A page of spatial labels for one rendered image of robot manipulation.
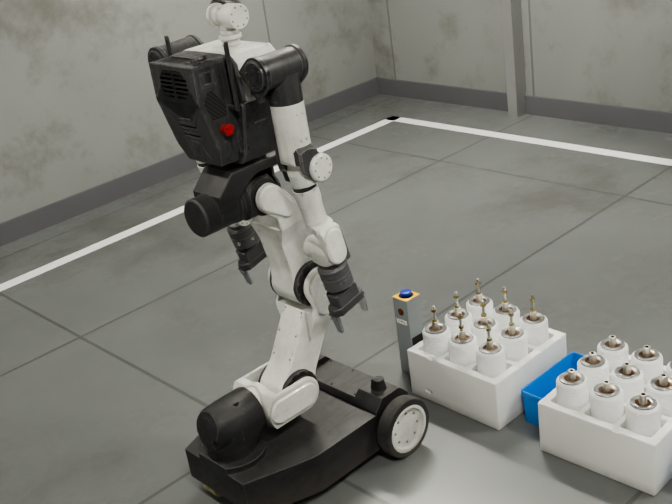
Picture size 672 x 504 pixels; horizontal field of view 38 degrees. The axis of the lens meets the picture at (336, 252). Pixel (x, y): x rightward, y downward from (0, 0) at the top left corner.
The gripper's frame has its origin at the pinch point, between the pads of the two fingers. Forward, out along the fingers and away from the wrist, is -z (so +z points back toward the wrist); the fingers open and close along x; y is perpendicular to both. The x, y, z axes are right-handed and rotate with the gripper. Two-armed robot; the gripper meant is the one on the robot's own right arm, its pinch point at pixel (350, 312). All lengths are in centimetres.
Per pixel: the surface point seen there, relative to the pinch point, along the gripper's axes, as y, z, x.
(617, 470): -62, -62, 27
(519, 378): -18, -54, 41
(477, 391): -10, -52, 29
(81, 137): 309, -24, 77
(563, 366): -21, -63, 59
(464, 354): -2, -44, 35
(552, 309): 15, -81, 101
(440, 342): 9, -44, 36
